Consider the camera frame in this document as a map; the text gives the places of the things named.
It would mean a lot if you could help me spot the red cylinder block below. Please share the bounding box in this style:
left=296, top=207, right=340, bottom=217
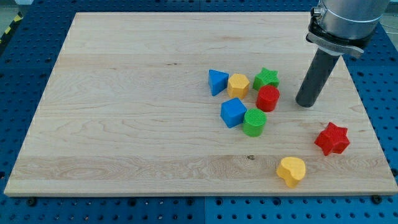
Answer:
left=256, top=85, right=280, bottom=112

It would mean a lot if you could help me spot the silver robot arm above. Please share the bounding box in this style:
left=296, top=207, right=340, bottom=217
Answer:
left=307, top=0, right=390, bottom=58

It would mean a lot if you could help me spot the green star block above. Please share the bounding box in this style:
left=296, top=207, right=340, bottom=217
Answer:
left=252, top=67, right=279, bottom=90

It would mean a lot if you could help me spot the red star block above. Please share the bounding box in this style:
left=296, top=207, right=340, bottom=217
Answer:
left=314, top=122, right=350, bottom=156

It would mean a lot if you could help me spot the yellow hexagon block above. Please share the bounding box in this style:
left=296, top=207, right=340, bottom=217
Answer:
left=227, top=73, right=250, bottom=100

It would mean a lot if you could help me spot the wooden board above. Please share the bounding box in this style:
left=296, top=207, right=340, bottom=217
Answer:
left=4, top=12, right=397, bottom=197

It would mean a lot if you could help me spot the blue triangle block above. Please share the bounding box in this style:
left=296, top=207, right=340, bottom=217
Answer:
left=208, top=69, right=229, bottom=96

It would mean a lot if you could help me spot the green cylinder block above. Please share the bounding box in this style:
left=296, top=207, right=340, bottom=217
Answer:
left=243, top=108, right=267, bottom=137

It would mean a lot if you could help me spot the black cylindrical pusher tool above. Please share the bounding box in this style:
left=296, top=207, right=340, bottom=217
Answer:
left=295, top=49, right=340, bottom=108

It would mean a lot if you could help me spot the yellow heart block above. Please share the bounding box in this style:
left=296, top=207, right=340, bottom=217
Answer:
left=276, top=157, right=307, bottom=188

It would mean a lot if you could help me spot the blue cube block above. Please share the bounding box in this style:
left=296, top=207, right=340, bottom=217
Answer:
left=220, top=98, right=247, bottom=128

